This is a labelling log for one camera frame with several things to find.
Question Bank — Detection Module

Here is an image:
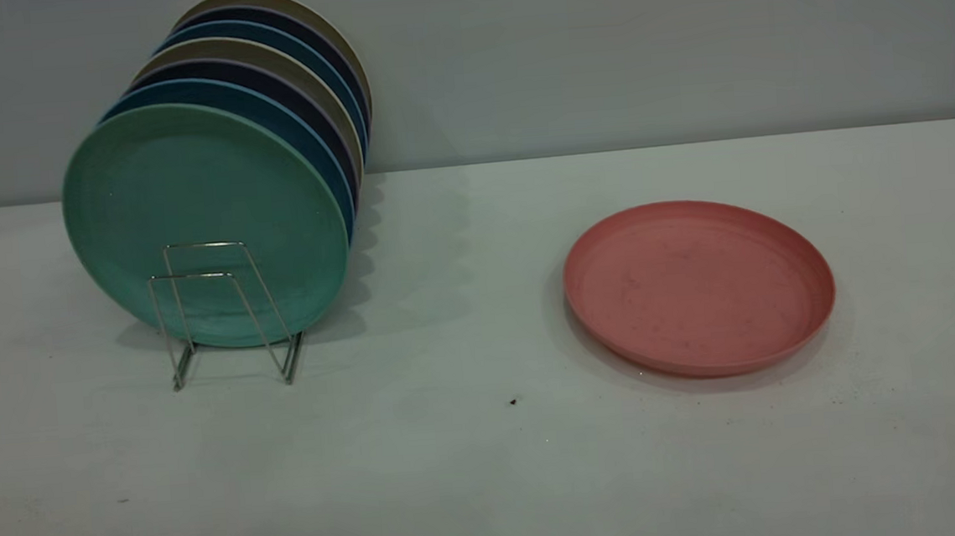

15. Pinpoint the pink plastic plate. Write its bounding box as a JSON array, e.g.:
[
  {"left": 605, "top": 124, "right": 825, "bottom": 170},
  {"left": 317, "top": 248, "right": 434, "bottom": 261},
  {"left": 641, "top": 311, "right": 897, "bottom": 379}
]
[{"left": 558, "top": 190, "right": 842, "bottom": 388}]

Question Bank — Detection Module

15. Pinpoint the teal blue plastic plate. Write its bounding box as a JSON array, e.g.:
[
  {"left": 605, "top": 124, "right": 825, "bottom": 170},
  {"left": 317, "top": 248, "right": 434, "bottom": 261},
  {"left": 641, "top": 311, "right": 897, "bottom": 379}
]
[
  {"left": 97, "top": 67, "right": 357, "bottom": 261},
  {"left": 151, "top": 10, "right": 370, "bottom": 169}
]

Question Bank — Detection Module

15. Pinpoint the dark navy plastic plate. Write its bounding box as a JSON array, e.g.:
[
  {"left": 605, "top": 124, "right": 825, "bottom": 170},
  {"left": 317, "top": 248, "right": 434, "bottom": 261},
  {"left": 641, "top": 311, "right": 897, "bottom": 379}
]
[
  {"left": 170, "top": 0, "right": 371, "bottom": 143},
  {"left": 127, "top": 49, "right": 361, "bottom": 226}
]

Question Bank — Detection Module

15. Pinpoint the green plastic plate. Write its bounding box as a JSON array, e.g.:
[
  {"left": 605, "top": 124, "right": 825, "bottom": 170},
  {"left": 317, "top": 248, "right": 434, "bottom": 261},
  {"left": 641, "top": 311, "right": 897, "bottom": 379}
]
[{"left": 55, "top": 91, "right": 357, "bottom": 360}]

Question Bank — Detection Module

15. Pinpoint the metal wire plate rack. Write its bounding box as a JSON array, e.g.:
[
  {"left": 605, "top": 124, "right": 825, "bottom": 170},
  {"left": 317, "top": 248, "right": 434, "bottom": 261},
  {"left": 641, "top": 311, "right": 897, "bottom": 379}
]
[{"left": 145, "top": 235, "right": 310, "bottom": 395}]

